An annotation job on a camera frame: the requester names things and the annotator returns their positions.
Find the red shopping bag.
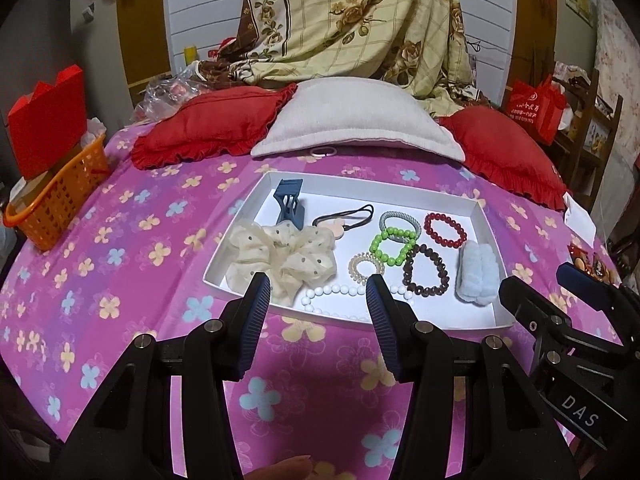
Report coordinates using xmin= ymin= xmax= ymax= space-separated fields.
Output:
xmin=505 ymin=74 xmax=568 ymax=146

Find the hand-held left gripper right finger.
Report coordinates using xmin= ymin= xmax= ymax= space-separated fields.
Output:
xmin=365 ymin=274 xmax=576 ymax=480

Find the white pillow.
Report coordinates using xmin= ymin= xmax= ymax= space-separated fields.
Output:
xmin=250 ymin=77 xmax=467 ymax=163

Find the wooden shelf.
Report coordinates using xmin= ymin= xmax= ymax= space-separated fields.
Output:
xmin=550 ymin=62 xmax=623 ymax=211

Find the brown bead bracelet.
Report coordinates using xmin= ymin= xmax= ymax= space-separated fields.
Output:
xmin=402 ymin=243 xmax=451 ymax=297

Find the green bead bracelet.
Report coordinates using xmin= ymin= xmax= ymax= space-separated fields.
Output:
xmin=369 ymin=228 xmax=417 ymax=268

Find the grey green hair tie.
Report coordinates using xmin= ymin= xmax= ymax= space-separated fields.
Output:
xmin=379 ymin=211 xmax=418 ymax=235

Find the dark snack packet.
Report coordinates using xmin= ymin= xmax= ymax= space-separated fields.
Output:
xmin=590 ymin=255 xmax=621 ymax=286

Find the black wall cable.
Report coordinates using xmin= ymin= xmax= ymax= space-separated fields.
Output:
xmin=465 ymin=40 xmax=501 ymax=61

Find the cream dotted scrunchie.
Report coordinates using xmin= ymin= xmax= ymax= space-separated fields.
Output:
xmin=223 ymin=220 xmax=337 ymax=305

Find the red bead bracelet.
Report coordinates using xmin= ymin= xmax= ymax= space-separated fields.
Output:
xmin=424 ymin=212 xmax=467 ymax=250

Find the red ruffled pillow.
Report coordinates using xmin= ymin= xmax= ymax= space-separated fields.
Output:
xmin=437 ymin=106 xmax=568 ymax=211
xmin=131 ymin=85 xmax=299 ymax=170

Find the wooden door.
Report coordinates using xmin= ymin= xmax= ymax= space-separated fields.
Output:
xmin=117 ymin=0 xmax=176 ymax=96

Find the red cardboard box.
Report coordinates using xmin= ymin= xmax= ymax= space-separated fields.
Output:
xmin=7 ymin=64 xmax=87 ymax=180

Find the white shallow box tray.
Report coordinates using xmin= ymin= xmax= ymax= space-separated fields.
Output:
xmin=202 ymin=170 xmax=516 ymax=332

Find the orange plastic basket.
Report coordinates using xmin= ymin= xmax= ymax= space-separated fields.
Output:
xmin=4 ymin=131 xmax=112 ymax=252

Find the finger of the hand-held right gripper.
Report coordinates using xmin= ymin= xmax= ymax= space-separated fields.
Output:
xmin=499 ymin=276 xmax=622 ymax=377
xmin=556 ymin=261 xmax=640 ymax=314

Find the pale floral curtain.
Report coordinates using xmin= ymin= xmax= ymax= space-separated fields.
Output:
xmin=595 ymin=0 xmax=640 ymax=171

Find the white plastic bag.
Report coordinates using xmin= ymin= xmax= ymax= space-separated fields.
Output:
xmin=82 ymin=117 xmax=107 ymax=143

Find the red cloth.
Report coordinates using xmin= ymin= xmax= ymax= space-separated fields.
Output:
xmin=207 ymin=37 xmax=241 ymax=63

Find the clear spiral hair tie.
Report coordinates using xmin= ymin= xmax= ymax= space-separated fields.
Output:
xmin=348 ymin=254 xmax=386 ymax=277

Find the clear plastic bag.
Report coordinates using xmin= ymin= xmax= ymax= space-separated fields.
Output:
xmin=134 ymin=62 xmax=211 ymax=126

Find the white paper sheet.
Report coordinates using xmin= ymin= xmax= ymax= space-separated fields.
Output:
xmin=562 ymin=192 xmax=598 ymax=248

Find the person's left hand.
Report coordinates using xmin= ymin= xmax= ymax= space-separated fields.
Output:
xmin=239 ymin=455 xmax=316 ymax=480

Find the black hair tie pink charm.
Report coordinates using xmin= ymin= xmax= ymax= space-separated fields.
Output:
xmin=312 ymin=204 xmax=376 ymax=238

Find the white bead necklace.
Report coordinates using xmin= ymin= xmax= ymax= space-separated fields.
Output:
xmin=300 ymin=282 xmax=416 ymax=322

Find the blue hair claw clip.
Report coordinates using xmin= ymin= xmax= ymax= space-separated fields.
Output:
xmin=272 ymin=178 xmax=307 ymax=228

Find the light blue fluffy scrunchie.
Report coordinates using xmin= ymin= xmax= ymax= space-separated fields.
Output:
xmin=454 ymin=241 xmax=502 ymax=305

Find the purple floral bedsheet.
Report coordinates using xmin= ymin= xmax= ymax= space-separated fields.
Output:
xmin=0 ymin=122 xmax=640 ymax=480

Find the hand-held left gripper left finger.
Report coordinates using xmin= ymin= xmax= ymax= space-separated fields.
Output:
xmin=62 ymin=271 xmax=273 ymax=480

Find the cream floral checked blanket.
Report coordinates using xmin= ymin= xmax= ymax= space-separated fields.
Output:
xmin=197 ymin=0 xmax=476 ymax=106

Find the grey refrigerator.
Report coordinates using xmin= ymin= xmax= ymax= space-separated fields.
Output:
xmin=10 ymin=0 xmax=96 ymax=101

